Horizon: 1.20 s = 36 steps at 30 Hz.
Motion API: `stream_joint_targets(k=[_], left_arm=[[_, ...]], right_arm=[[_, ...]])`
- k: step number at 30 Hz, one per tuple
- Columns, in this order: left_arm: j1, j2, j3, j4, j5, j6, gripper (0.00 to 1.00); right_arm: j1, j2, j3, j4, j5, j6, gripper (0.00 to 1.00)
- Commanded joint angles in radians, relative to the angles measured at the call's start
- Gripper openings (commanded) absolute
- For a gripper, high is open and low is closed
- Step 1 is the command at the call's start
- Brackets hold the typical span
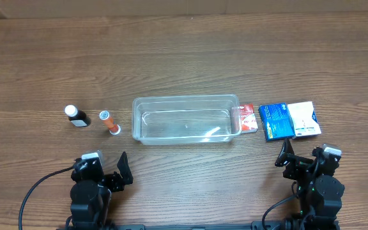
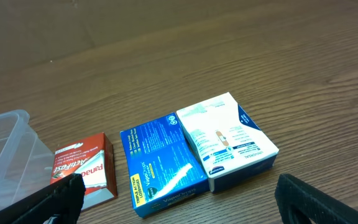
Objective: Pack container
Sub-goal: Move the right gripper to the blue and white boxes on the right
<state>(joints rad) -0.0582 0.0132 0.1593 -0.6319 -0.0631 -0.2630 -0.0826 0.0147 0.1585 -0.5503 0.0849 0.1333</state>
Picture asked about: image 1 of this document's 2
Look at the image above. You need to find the dark bottle white cap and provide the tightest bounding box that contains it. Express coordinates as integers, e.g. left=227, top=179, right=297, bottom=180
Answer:
left=64, top=105, right=91, bottom=127

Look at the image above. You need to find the orange tablet tube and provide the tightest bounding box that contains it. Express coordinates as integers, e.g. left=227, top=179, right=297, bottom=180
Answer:
left=99, top=111, right=121, bottom=135

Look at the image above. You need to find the clear plastic container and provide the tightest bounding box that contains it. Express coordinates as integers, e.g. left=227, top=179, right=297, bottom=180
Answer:
left=132, top=94, right=242, bottom=145

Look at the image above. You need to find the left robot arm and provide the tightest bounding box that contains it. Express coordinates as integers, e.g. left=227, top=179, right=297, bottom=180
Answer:
left=70, top=150, right=134, bottom=230

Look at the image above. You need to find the red medicine box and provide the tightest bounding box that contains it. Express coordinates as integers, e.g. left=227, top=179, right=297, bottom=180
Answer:
left=240, top=103, right=258, bottom=134

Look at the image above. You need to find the white medicine box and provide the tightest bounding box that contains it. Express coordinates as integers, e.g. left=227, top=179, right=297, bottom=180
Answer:
left=287, top=101, right=321, bottom=139

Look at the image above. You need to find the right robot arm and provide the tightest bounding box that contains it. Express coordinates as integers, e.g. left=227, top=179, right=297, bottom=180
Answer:
left=275, top=139, right=345, bottom=230

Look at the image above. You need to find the blue medicine box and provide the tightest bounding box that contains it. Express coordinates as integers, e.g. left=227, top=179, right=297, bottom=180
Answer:
left=258, top=103, right=294, bottom=141

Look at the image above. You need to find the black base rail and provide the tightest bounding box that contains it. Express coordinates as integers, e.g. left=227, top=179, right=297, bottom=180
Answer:
left=56, top=220, right=341, bottom=230

